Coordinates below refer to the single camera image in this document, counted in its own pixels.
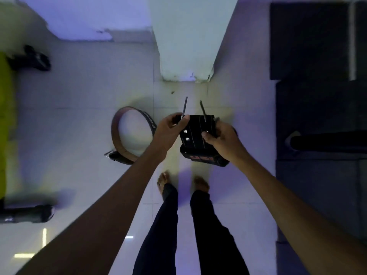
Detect black leather belt brown lining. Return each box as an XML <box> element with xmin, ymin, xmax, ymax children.
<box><xmin>104</xmin><ymin>96</ymin><xmax>238</xmax><ymax>168</ymax></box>

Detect black trousers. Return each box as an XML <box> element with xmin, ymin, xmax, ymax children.
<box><xmin>132</xmin><ymin>183</ymin><xmax>250</xmax><ymax>275</ymax></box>

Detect person's foot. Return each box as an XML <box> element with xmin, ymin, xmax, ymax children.
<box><xmin>157</xmin><ymin>171</ymin><xmax>171</xmax><ymax>198</ymax></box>
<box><xmin>193</xmin><ymin>176</ymin><xmax>210</xmax><ymax>194</ymax></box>

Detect black furniture leg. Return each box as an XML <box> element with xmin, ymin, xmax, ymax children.
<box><xmin>285</xmin><ymin>130</ymin><xmax>367</xmax><ymax>154</ymax></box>
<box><xmin>7</xmin><ymin>44</ymin><xmax>51</xmax><ymax>72</ymax></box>
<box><xmin>0</xmin><ymin>204</ymin><xmax>55</xmax><ymax>224</ymax></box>

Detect person's right foot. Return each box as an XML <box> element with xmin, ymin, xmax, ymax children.
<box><xmin>193</xmin><ymin>176</ymin><xmax>210</xmax><ymax>194</ymax></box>

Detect yellow furniture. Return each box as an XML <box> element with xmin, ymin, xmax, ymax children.
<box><xmin>0</xmin><ymin>51</ymin><xmax>17</xmax><ymax>199</ymax></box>

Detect person's right hand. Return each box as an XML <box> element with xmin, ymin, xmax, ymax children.
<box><xmin>201</xmin><ymin>120</ymin><xmax>249</xmax><ymax>167</ymax></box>

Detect person's right forearm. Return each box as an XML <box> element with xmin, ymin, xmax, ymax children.
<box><xmin>229</xmin><ymin>153</ymin><xmax>367</xmax><ymax>275</ymax></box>

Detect dark floor mat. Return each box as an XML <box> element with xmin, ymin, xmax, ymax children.
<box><xmin>270</xmin><ymin>1</ymin><xmax>367</xmax><ymax>275</ymax></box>

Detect person's left forearm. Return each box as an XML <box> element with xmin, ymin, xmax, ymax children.
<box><xmin>16</xmin><ymin>148</ymin><xmax>169</xmax><ymax>275</ymax></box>

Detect person's left hand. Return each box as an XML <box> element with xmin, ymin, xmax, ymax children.
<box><xmin>151</xmin><ymin>112</ymin><xmax>190</xmax><ymax>161</ymax></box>

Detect person's left foot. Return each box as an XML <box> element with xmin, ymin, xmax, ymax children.
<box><xmin>157</xmin><ymin>171</ymin><xmax>171</xmax><ymax>198</ymax></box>

